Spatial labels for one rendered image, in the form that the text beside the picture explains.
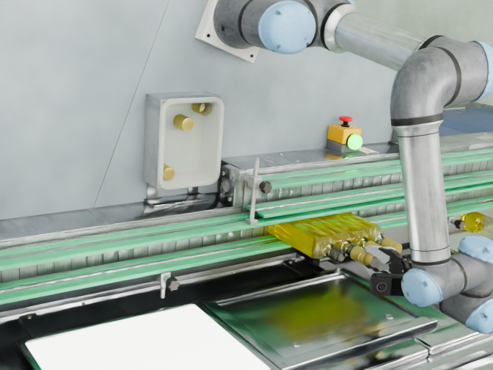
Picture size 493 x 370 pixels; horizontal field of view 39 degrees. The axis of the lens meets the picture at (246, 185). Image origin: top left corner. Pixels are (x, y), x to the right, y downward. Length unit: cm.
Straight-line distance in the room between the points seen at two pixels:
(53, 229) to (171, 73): 48
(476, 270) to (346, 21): 61
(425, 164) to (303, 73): 73
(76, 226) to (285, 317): 52
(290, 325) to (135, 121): 61
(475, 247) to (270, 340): 48
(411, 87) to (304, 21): 39
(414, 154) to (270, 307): 57
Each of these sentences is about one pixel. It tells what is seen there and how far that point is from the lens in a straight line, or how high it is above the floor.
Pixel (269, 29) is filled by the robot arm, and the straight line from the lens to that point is 156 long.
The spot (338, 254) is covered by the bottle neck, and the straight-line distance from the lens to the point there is 166.
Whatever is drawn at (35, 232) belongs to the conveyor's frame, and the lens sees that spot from 157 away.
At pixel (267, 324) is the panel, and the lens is 160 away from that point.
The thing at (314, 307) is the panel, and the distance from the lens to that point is 170.
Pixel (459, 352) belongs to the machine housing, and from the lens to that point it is 168.
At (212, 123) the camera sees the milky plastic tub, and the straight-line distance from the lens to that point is 174.
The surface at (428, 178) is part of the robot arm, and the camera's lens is 132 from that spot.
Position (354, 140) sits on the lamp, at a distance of 200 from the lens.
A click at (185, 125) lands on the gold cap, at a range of 169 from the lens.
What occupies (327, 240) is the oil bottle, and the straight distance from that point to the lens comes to 170.
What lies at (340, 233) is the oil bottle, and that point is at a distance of 175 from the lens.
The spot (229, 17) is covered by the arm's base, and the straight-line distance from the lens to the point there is 168.
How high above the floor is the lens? 225
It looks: 51 degrees down
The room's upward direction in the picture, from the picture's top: 117 degrees clockwise
